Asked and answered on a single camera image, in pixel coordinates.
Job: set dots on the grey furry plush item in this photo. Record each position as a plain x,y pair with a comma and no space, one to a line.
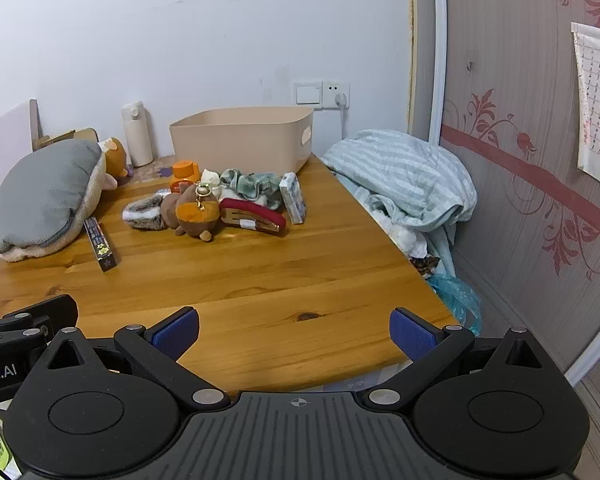
145,214

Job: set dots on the white wall switch socket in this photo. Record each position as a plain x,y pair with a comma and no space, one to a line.
322,95

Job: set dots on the orange cotton ball bottle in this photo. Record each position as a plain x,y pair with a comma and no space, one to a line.
184,174

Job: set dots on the green plaid scrunchie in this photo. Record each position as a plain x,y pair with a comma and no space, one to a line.
260,188

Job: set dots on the white thermos bottle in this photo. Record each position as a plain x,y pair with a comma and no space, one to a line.
137,134

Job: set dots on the blue plastic bag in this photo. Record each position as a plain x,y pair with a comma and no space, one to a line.
460,298

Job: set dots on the blue white tissue pack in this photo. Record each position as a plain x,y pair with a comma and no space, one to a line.
289,187

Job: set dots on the floral table mat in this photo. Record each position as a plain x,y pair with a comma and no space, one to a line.
158,169

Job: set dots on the grey turtle plush cushion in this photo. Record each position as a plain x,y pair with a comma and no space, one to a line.
47,196

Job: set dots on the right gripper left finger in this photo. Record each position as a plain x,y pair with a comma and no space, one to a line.
153,354

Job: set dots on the brown plush keychain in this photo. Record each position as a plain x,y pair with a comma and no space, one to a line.
194,212

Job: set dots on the white door frame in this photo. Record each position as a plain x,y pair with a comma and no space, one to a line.
438,83

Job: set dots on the cardboard box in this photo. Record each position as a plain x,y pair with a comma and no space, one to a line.
88,134

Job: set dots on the striped light blue blanket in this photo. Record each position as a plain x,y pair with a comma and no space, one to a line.
415,191

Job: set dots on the wall calendar paper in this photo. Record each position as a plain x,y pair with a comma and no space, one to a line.
586,43

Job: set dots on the red stapler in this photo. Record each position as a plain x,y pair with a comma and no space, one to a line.
250,216

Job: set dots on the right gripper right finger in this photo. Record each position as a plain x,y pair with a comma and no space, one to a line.
432,351

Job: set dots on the brown bear plush toy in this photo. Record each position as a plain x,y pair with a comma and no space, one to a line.
117,168

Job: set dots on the beige plastic storage bin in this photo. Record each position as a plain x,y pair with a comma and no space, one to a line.
275,139

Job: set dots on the long dark patterned box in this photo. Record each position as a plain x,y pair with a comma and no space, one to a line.
103,252

